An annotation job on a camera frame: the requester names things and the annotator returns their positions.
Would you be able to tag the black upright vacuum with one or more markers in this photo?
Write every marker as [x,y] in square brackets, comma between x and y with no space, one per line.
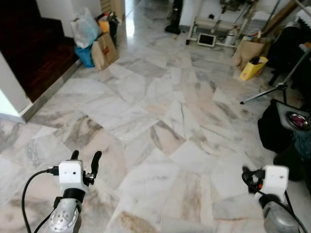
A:
[174,17]

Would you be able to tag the black office chair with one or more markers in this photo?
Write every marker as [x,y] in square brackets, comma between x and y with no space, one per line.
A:
[286,48]

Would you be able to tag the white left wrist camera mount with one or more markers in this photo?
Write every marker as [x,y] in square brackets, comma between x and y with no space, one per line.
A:
[70,174]

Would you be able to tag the black bag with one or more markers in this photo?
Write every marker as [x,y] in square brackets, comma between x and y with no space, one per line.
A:
[112,26]

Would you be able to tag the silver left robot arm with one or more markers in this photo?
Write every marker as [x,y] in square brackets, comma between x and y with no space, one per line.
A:
[65,218]

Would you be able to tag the blue jeans leg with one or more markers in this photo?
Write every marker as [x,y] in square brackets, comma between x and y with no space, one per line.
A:
[302,144]

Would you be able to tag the yellow bag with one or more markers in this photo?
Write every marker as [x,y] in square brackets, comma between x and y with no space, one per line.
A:
[252,68]

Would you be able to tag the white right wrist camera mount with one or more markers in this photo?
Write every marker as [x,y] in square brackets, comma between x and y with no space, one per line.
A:
[276,180]

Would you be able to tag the white plastic bag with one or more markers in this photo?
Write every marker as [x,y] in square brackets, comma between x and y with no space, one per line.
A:
[85,29]

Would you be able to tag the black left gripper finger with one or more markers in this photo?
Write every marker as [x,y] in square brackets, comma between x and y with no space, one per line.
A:
[74,155]
[96,162]

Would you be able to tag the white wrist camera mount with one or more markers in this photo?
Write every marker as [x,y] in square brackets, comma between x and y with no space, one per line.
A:
[276,180]
[70,174]

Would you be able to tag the brown paper bag red print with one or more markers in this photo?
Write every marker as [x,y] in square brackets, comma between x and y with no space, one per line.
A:
[104,51]

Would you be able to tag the white metal rack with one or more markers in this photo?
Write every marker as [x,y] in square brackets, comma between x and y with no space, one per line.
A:
[218,23]

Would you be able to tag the blue bag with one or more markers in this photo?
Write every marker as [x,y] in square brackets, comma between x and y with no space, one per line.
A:
[86,56]

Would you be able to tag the black backpack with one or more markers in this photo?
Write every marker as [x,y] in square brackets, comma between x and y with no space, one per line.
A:
[274,131]

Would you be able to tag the wooden door panel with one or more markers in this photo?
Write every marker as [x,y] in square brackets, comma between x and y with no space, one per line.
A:
[112,6]

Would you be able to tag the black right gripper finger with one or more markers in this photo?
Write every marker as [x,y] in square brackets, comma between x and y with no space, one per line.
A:
[246,184]
[244,171]

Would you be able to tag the black tripod stand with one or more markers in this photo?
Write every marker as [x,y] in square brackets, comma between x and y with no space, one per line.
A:
[274,89]

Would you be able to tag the grey board with red disc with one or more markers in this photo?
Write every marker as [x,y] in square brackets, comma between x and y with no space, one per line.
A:
[297,120]

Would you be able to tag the white framed tablet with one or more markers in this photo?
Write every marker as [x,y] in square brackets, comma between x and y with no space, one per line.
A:
[206,40]

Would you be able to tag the plain brown paper bag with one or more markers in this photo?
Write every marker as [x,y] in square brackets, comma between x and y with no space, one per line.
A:
[249,49]

